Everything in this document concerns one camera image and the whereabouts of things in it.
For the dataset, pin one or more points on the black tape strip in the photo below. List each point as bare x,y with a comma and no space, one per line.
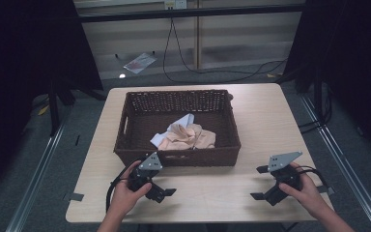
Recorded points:
77,139

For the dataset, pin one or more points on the white plastic packet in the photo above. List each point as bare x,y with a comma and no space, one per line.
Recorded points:
140,63

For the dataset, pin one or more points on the brown woven basket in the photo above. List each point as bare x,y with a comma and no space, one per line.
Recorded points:
148,116

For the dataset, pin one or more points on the black curtain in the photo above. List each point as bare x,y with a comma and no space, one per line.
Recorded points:
351,58
22,64

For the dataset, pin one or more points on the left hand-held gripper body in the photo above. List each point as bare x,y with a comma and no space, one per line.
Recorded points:
140,179

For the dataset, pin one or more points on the grey tape piece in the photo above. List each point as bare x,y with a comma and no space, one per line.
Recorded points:
328,190
74,196

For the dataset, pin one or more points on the person's left hand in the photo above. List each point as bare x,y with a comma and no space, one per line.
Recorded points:
124,199

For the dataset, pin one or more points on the yellow tape piece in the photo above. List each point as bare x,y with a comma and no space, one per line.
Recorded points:
43,110
273,75

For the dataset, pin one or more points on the aluminium floor rail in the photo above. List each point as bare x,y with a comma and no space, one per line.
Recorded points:
351,177
34,180

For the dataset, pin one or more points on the white wall socket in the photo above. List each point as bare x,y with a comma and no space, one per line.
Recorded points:
175,4

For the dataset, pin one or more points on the beige cloth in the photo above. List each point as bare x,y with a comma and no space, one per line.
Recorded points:
186,137

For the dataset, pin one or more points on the white cloth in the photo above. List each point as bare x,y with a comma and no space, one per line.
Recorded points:
185,120

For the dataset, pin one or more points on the small white round object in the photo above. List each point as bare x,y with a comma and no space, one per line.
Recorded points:
122,76

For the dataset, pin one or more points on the person's right hand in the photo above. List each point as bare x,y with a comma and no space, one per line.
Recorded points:
306,193

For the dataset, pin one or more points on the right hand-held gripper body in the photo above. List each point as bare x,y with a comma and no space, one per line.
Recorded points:
285,174

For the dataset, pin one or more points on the black metal stand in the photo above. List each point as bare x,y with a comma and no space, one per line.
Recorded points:
318,96
54,106

